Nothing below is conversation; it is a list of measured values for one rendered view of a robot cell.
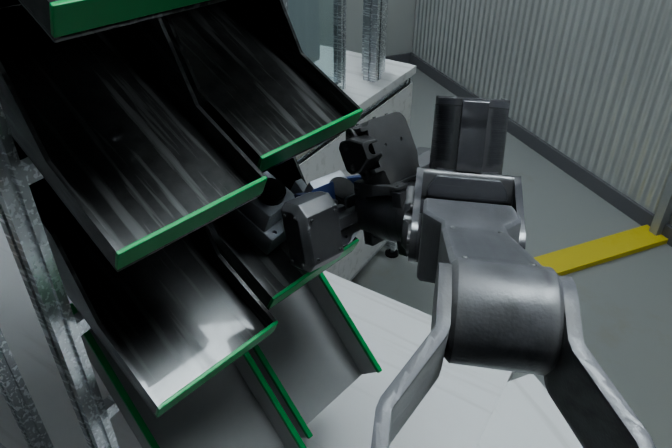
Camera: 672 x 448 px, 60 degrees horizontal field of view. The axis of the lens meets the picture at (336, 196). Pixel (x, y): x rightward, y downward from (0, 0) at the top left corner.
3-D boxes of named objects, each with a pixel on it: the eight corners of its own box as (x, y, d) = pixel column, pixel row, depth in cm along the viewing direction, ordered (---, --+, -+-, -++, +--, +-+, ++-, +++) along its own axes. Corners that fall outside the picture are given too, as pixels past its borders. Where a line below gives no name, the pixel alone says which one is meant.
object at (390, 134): (439, 184, 51) (434, 110, 49) (383, 210, 47) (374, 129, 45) (389, 175, 55) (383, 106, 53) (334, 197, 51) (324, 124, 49)
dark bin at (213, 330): (273, 333, 56) (292, 297, 51) (156, 419, 48) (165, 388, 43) (112, 142, 64) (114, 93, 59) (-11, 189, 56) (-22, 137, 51)
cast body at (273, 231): (292, 234, 65) (308, 197, 60) (266, 256, 62) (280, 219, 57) (239, 187, 67) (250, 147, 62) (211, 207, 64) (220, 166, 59)
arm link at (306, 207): (495, 214, 56) (492, 153, 54) (357, 296, 44) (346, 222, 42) (428, 201, 62) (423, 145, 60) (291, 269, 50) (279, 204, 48)
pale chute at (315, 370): (362, 373, 77) (382, 370, 74) (291, 438, 69) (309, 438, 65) (253, 193, 77) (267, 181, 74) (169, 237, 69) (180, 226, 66)
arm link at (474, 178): (521, 279, 38) (544, 97, 36) (398, 266, 39) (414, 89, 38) (500, 243, 49) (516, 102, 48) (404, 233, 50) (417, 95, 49)
